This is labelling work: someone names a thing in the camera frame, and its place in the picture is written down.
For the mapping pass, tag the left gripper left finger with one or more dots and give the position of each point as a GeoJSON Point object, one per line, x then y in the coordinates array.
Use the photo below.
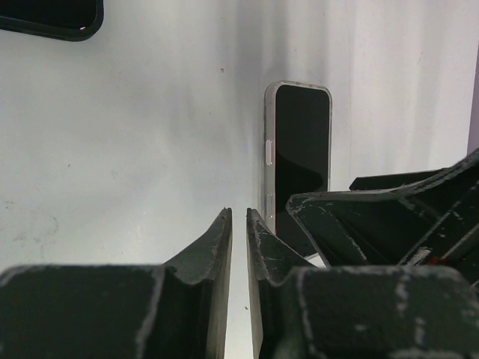
{"type": "Point", "coordinates": [177, 309]}

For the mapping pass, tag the clear phone case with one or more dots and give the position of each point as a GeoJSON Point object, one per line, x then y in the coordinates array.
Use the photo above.
{"type": "Point", "coordinates": [268, 186]}

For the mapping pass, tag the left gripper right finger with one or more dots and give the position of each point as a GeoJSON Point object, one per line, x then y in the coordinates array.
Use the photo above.
{"type": "Point", "coordinates": [301, 311]}

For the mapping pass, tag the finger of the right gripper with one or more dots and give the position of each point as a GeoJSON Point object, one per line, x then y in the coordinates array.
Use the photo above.
{"type": "Point", "coordinates": [433, 221]}
{"type": "Point", "coordinates": [388, 181]}

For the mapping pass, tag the black smartphone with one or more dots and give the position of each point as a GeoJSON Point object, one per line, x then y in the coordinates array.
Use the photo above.
{"type": "Point", "coordinates": [68, 20]}
{"type": "Point", "coordinates": [302, 146]}

